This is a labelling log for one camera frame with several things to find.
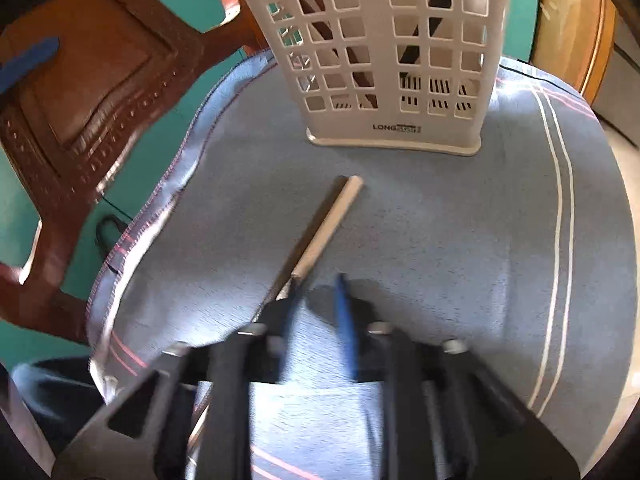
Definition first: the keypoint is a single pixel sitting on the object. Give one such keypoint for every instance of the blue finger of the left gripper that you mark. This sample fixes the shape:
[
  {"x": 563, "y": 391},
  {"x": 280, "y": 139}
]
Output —
[{"x": 17, "y": 68}]

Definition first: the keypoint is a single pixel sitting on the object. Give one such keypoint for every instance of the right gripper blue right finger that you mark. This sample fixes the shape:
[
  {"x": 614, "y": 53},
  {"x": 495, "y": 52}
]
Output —
[{"x": 346, "y": 328}]

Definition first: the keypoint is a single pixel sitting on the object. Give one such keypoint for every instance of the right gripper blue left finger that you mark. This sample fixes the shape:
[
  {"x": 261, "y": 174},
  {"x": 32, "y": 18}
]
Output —
[{"x": 286, "y": 307}]

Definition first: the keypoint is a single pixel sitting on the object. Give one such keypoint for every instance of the white chopstick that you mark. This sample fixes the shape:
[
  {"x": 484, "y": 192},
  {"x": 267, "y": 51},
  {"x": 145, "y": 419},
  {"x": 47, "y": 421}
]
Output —
[{"x": 221, "y": 434}]

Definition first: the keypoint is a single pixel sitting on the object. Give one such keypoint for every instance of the carved wooden chair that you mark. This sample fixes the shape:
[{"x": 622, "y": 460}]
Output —
[{"x": 68, "y": 126}]

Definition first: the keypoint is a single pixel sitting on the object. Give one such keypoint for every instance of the blue striped cloth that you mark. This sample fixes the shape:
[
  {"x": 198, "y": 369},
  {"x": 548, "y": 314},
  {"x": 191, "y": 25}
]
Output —
[{"x": 524, "y": 251}]

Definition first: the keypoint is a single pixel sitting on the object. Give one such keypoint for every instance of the white plastic utensil basket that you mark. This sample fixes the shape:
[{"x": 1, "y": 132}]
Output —
[{"x": 438, "y": 104}]

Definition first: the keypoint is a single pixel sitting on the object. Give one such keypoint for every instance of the grey refrigerator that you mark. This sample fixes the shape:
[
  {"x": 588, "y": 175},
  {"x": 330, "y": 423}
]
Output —
[{"x": 618, "y": 98}]

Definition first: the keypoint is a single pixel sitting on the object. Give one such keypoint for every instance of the wooden glass sliding door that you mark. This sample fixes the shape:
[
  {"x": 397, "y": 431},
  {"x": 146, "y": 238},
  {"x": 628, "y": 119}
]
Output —
[{"x": 574, "y": 41}]

